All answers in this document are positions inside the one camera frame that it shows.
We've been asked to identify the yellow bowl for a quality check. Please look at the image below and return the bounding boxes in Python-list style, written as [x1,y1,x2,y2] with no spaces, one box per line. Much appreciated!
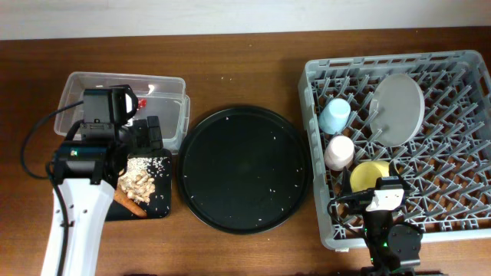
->
[350,161,390,192]

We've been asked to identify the pink plastic cup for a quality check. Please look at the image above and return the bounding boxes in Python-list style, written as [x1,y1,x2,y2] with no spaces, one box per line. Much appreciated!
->
[324,135,354,171]

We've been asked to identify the red sauce packet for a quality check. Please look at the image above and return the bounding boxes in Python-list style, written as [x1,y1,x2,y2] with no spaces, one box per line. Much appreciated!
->
[138,99,147,108]

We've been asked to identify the food scraps pile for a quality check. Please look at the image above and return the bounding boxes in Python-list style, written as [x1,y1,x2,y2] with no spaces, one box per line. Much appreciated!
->
[117,156,171,205]

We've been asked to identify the orange carrot piece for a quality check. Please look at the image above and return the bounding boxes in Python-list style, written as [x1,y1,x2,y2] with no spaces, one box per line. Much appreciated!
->
[114,188,147,219]

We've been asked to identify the pale grey plate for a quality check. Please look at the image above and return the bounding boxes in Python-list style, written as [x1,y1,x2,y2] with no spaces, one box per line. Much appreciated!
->
[369,74,425,147]

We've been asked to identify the light blue plastic cup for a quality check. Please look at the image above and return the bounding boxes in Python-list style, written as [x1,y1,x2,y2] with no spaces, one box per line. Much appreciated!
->
[318,98,351,135]

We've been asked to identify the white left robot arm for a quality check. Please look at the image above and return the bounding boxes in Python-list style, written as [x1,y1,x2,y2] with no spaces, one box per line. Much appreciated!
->
[41,84,170,275]

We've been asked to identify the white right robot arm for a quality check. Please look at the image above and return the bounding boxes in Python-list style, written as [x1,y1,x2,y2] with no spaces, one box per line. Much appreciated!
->
[327,163,423,275]

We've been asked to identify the clear plastic waste bin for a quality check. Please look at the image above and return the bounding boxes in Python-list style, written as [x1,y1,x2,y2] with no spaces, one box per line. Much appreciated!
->
[58,71,190,155]

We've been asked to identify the grey dishwasher rack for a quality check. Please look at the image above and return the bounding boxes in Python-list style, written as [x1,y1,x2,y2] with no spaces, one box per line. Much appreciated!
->
[298,50,490,251]

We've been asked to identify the black rectangular tray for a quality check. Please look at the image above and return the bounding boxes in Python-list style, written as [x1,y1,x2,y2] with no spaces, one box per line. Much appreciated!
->
[105,148,173,222]

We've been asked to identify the round black serving tray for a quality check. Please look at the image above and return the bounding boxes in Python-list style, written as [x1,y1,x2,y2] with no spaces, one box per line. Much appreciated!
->
[176,106,313,235]

